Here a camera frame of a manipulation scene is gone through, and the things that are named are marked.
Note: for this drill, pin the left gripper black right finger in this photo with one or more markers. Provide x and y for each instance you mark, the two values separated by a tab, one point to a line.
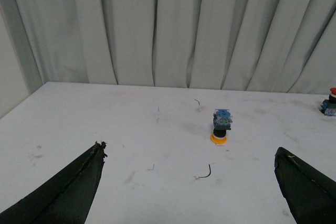
310	194

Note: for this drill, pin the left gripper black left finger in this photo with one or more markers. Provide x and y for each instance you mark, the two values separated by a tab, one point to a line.
66	197

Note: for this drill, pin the yellow push button switch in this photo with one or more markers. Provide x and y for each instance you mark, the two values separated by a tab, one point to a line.
222	121

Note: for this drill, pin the white pleated curtain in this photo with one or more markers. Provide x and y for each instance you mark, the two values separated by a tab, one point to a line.
246	45

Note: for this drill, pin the red push button switch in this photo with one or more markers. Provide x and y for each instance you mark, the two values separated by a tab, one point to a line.
328	105

